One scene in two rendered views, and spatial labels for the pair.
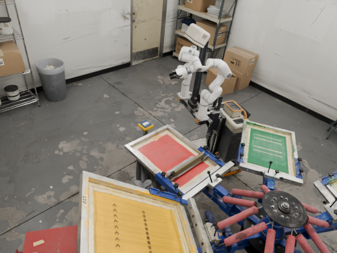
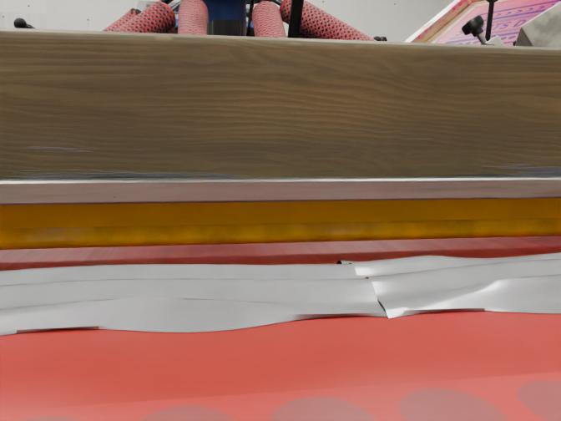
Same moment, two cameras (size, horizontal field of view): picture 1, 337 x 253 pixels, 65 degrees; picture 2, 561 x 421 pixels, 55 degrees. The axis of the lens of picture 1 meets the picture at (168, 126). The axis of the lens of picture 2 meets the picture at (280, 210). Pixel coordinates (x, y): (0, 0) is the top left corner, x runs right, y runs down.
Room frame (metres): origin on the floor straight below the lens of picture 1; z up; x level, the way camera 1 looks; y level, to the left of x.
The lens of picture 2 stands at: (1.96, -0.07, 1.02)
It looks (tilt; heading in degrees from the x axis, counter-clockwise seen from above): 8 degrees down; 218
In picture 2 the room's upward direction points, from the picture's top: straight up
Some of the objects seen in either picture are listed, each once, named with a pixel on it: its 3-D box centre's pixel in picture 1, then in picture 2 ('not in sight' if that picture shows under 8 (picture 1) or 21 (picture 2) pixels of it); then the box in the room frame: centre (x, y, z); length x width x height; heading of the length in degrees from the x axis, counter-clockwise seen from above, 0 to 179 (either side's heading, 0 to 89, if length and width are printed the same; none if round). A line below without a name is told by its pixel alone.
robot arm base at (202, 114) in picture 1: (203, 109); not in sight; (2.39, -0.36, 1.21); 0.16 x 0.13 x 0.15; 117
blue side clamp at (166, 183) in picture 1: (168, 185); not in sight; (1.50, -0.06, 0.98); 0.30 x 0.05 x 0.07; 47
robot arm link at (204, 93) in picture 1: (205, 97); not in sight; (2.37, -0.35, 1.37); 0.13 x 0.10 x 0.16; 28
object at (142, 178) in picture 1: (151, 178); not in sight; (1.76, 0.10, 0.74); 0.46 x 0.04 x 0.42; 47
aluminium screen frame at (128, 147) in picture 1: (172, 156); not in sight; (1.87, -0.08, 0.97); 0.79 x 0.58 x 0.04; 47
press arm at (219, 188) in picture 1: (218, 190); not in sight; (1.49, -0.49, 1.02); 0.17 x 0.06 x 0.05; 47
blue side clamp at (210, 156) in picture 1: (209, 157); not in sight; (1.91, -0.44, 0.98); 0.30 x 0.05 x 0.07; 47
